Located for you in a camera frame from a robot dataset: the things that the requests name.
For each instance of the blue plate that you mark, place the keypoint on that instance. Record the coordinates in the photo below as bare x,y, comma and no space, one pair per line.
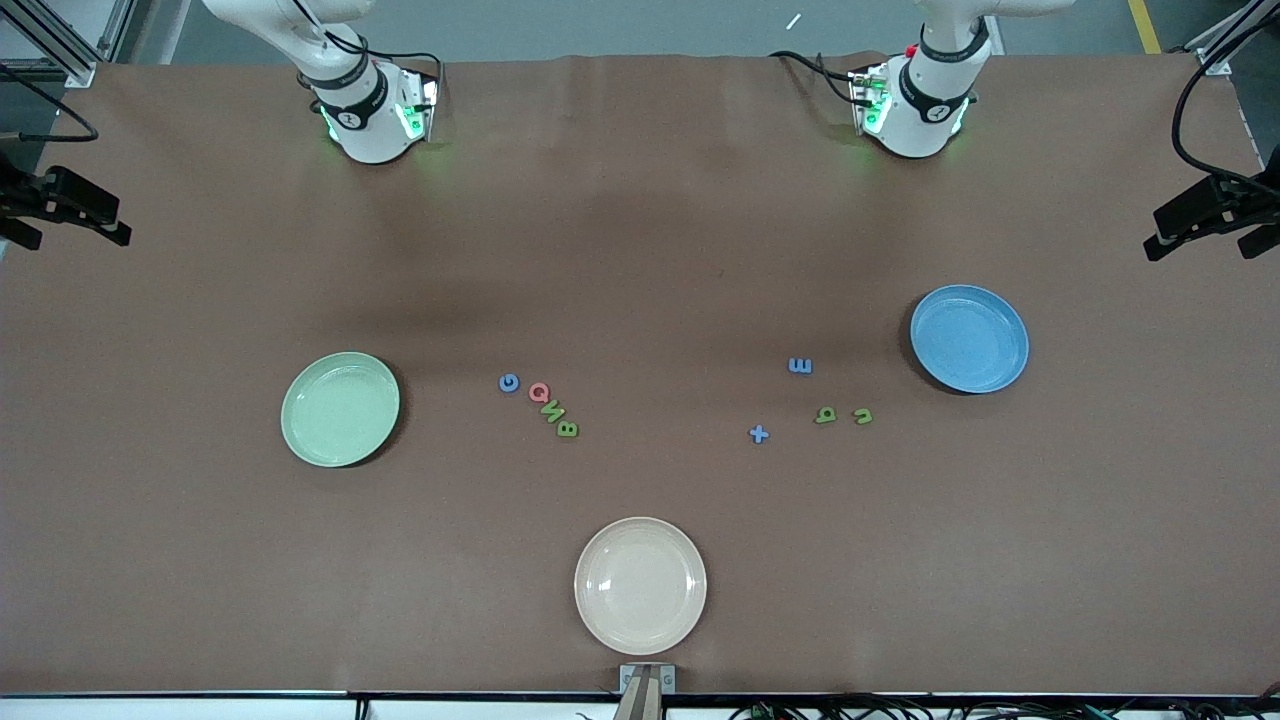
970,340

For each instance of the red foam letter Q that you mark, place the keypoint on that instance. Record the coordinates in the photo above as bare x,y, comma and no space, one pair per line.
532,393

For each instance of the aluminium camera post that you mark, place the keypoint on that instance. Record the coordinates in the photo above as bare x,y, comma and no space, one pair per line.
645,700

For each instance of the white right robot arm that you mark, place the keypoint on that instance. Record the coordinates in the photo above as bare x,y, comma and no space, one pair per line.
370,130

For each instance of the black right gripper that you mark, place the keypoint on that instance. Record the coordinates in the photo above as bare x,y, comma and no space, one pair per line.
40,196

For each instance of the white table edge rail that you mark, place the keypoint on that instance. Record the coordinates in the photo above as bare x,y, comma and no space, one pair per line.
200,710

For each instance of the beige plate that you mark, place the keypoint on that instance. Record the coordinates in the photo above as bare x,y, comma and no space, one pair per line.
640,585

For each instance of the green foam letter b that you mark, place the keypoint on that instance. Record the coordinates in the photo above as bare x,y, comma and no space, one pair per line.
822,420
567,429

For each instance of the aluminium frame post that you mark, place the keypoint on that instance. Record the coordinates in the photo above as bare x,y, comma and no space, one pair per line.
1218,62
78,72

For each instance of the pale green plate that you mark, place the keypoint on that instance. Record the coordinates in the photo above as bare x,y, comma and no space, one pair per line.
340,410

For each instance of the brown table cover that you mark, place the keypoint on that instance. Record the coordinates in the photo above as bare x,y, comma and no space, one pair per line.
640,250

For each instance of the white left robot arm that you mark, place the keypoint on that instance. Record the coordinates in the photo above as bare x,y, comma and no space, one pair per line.
920,125

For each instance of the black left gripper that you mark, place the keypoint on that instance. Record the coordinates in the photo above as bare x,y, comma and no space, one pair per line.
1232,197

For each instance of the green foam letter N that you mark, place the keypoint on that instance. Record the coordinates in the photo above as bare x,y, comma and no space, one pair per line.
552,412

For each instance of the blue foam letter G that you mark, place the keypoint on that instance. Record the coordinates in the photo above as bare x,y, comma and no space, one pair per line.
502,383

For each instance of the blue foam letter m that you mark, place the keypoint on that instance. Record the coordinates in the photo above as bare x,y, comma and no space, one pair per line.
792,366

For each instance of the blue foam letter x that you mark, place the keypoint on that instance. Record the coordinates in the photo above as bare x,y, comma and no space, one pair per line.
759,434

